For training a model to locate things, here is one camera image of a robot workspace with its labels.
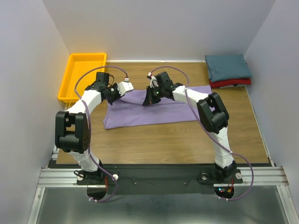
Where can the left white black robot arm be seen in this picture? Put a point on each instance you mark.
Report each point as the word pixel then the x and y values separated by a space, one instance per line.
pixel 73 126

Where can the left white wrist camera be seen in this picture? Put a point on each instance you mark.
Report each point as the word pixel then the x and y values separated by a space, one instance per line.
pixel 124 88

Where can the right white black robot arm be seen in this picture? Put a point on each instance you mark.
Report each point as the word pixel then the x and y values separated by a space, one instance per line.
pixel 208 109

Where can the purple t shirt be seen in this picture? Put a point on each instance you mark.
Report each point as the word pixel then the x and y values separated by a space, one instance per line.
pixel 129 111

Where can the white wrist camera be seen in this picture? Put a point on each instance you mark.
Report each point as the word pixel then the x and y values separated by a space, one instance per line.
pixel 153 80
pixel 124 88

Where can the folded red t shirt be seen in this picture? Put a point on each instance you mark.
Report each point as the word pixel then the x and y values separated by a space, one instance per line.
pixel 230 82

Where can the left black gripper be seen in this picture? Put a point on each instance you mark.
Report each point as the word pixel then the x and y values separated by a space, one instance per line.
pixel 118 96

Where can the folded teal t shirt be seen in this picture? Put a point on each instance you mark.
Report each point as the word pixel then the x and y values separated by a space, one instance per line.
pixel 227 66

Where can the aluminium frame rail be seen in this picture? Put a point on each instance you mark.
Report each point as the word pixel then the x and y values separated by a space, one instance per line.
pixel 262 198

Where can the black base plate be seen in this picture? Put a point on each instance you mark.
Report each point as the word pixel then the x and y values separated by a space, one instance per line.
pixel 160 179

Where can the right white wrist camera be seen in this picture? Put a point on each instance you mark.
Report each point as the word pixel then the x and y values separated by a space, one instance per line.
pixel 153 80

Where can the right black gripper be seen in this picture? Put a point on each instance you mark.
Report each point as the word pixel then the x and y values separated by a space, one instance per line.
pixel 149 99

